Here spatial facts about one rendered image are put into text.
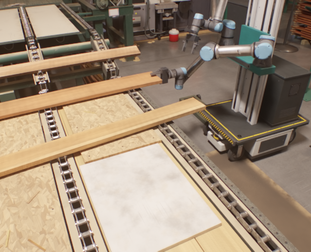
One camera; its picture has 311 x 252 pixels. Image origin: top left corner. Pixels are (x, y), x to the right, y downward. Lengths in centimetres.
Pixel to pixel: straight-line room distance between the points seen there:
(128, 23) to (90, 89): 296
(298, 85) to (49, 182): 224
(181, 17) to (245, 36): 441
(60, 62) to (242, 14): 358
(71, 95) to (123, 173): 89
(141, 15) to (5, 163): 497
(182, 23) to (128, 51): 437
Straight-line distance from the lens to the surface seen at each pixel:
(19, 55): 294
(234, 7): 547
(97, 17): 475
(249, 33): 262
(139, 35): 618
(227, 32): 267
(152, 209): 125
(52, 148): 159
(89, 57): 264
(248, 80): 282
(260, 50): 215
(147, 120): 172
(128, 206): 127
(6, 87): 267
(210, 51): 222
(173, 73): 237
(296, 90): 283
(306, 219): 254
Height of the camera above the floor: 181
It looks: 34 degrees down
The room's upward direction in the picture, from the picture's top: straight up
